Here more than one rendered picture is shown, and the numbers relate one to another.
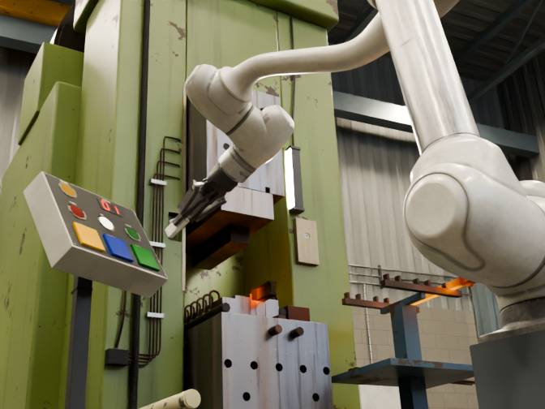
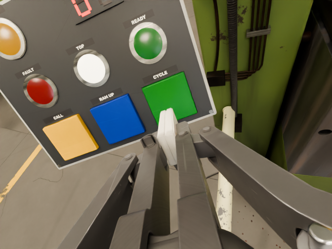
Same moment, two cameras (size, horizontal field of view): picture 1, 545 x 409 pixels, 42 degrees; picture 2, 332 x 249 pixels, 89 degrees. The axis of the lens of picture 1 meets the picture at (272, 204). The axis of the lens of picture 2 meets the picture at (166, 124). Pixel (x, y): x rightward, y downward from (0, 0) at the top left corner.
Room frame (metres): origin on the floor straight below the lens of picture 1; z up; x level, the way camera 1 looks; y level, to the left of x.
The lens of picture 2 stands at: (1.71, 0.16, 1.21)
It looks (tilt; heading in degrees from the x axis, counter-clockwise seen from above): 50 degrees down; 70
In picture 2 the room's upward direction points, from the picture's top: 30 degrees counter-clockwise
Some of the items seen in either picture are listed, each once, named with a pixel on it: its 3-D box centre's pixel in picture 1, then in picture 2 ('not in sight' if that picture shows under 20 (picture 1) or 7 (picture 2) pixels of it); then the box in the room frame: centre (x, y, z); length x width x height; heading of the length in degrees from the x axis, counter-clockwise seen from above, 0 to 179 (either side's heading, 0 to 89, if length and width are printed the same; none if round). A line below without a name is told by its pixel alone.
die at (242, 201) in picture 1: (218, 223); not in sight; (2.34, 0.19, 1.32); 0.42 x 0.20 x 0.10; 32
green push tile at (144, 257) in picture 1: (143, 259); (170, 100); (1.81, 0.35, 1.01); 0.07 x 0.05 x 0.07; 147
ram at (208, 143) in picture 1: (228, 163); not in sight; (2.37, 0.16, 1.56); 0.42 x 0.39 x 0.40; 32
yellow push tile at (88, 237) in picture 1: (87, 238); (72, 137); (1.64, 0.46, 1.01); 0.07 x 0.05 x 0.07; 147
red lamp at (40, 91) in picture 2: (77, 212); (40, 91); (1.67, 0.50, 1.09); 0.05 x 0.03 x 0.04; 122
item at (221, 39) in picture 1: (209, 71); not in sight; (2.49, 0.24, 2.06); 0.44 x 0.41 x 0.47; 32
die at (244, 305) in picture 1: (220, 323); not in sight; (2.34, 0.19, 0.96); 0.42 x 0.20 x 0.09; 32
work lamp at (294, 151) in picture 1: (292, 106); not in sight; (2.42, -0.10, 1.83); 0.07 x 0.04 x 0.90; 122
